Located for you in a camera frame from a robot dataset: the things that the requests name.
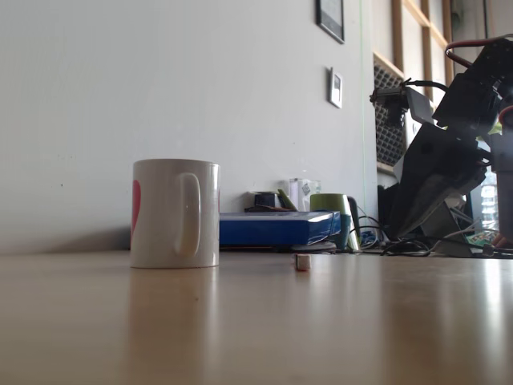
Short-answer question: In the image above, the grey wedge stand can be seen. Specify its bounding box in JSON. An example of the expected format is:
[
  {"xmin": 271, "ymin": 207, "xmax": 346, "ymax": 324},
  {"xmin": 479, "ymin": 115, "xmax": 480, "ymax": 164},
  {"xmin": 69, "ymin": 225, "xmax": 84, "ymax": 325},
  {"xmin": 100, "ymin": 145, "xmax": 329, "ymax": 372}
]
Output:
[{"xmin": 424, "ymin": 199, "xmax": 475, "ymax": 258}]

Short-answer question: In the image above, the green circuit board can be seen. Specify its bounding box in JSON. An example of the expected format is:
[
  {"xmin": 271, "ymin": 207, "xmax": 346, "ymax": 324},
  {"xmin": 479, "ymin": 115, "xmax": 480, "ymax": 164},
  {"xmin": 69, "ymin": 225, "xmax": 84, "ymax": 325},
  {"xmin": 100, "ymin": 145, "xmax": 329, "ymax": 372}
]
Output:
[{"xmin": 463, "ymin": 230, "xmax": 500, "ymax": 246}]

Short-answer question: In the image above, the grey acoustic foam panel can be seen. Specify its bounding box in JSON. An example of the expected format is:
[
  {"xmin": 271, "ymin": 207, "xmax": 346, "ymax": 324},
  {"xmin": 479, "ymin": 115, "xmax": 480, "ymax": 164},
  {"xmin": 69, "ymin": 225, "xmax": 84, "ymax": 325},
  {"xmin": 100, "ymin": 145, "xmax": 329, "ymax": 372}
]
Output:
[{"xmin": 373, "ymin": 63, "xmax": 409, "ymax": 172}]

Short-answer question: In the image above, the green mug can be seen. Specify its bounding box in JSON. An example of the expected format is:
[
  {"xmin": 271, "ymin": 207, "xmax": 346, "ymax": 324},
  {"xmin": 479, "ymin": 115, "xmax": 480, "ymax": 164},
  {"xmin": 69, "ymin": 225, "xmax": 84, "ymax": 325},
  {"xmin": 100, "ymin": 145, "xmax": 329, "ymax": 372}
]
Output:
[{"xmin": 309, "ymin": 192, "xmax": 361, "ymax": 252}]

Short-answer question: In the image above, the clear plastic container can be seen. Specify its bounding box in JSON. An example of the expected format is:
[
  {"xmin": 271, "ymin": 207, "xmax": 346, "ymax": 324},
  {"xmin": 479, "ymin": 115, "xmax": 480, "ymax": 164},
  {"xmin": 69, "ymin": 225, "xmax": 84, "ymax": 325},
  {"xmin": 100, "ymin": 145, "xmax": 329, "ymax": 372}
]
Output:
[{"xmin": 288, "ymin": 177, "xmax": 322, "ymax": 213}]

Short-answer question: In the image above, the green stick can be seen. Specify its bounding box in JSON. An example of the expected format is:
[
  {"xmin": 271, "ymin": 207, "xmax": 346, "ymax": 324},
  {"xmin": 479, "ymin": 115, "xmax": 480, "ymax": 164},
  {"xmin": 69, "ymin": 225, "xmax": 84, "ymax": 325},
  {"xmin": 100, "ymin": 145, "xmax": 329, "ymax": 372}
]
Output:
[{"xmin": 277, "ymin": 188, "xmax": 299, "ymax": 213}]

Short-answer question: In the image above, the blue flat box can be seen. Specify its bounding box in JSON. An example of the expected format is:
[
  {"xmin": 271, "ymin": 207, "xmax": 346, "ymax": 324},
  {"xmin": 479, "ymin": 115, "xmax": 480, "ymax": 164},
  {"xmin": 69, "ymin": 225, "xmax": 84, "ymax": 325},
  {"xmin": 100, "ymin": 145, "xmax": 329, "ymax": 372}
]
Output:
[{"xmin": 219, "ymin": 211, "xmax": 342, "ymax": 247}]

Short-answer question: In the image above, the small black box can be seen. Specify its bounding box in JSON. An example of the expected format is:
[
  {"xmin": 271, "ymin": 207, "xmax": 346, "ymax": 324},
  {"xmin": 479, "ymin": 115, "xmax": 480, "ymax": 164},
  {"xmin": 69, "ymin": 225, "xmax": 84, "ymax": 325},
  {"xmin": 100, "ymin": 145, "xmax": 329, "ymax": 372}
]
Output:
[{"xmin": 244, "ymin": 192, "xmax": 283, "ymax": 213}]

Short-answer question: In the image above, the white mug with pink heart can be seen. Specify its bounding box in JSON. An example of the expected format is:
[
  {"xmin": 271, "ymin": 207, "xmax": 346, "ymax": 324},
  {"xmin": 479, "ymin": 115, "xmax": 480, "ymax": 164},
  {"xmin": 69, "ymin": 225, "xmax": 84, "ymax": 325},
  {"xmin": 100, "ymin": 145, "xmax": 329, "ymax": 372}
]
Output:
[{"xmin": 130, "ymin": 158, "xmax": 221, "ymax": 270}]

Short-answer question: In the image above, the black cable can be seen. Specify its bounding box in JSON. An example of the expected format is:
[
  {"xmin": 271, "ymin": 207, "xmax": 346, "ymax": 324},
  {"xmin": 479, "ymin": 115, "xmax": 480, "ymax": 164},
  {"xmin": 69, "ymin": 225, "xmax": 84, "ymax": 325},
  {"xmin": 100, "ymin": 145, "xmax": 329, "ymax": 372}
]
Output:
[{"xmin": 355, "ymin": 215, "xmax": 432, "ymax": 257}]

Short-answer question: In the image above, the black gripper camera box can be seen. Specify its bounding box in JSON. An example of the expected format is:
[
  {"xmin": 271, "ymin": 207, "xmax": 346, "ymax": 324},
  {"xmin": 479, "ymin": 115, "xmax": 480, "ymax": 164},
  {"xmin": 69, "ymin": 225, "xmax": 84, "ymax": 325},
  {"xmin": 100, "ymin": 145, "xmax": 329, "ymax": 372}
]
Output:
[{"xmin": 370, "ymin": 77, "xmax": 437, "ymax": 126}]

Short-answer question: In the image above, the grey upright post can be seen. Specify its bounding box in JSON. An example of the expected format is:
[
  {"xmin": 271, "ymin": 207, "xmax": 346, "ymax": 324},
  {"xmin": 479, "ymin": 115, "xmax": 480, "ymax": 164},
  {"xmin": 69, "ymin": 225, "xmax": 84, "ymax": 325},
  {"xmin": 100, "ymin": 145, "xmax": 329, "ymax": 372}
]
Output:
[{"xmin": 491, "ymin": 104, "xmax": 513, "ymax": 241}]

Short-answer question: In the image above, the small white wall frame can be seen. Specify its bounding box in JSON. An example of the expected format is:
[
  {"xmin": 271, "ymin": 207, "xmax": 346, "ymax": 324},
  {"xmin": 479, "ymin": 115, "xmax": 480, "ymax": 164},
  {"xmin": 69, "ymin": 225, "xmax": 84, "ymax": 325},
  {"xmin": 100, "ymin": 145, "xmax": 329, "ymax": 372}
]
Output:
[{"xmin": 328, "ymin": 67, "xmax": 345, "ymax": 110}]

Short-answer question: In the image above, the black picture frame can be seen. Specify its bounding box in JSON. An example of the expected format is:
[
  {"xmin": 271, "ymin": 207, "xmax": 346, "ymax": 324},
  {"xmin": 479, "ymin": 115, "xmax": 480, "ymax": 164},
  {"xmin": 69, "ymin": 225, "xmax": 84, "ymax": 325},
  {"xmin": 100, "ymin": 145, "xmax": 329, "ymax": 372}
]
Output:
[{"xmin": 315, "ymin": 0, "xmax": 346, "ymax": 45}]

